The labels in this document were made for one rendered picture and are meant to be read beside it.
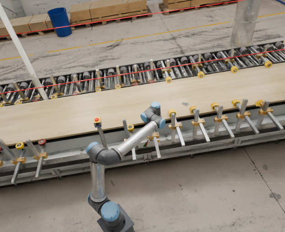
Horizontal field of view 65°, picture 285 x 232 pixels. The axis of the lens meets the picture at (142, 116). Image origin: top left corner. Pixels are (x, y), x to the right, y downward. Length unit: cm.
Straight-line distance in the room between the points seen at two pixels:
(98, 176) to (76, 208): 134
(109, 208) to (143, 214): 94
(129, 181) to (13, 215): 154
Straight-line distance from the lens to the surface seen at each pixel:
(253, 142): 351
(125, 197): 305
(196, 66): 333
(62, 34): 759
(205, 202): 301
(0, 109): 354
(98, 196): 206
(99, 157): 165
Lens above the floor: 270
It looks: 43 degrees down
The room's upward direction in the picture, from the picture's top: 8 degrees counter-clockwise
